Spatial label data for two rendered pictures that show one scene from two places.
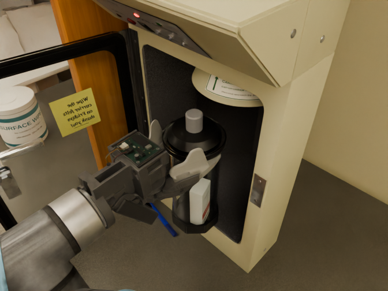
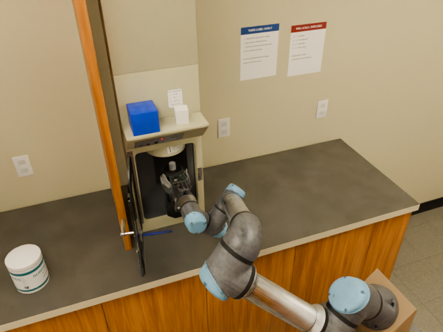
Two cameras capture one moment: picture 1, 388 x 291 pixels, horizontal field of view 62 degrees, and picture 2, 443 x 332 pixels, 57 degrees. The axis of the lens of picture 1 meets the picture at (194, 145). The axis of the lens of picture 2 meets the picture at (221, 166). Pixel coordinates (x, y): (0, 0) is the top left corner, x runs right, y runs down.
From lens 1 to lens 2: 1.42 m
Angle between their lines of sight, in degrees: 50
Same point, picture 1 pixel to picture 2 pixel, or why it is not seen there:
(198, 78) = (161, 153)
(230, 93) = (176, 149)
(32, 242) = (196, 207)
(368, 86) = not seen: hidden behind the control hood
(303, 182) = not seen: hidden behind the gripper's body
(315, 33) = not seen: hidden behind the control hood
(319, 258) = (213, 195)
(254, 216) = (201, 185)
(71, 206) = (189, 197)
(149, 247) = (171, 242)
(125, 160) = (182, 181)
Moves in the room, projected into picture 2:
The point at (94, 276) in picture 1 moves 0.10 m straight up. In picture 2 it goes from (171, 263) to (169, 246)
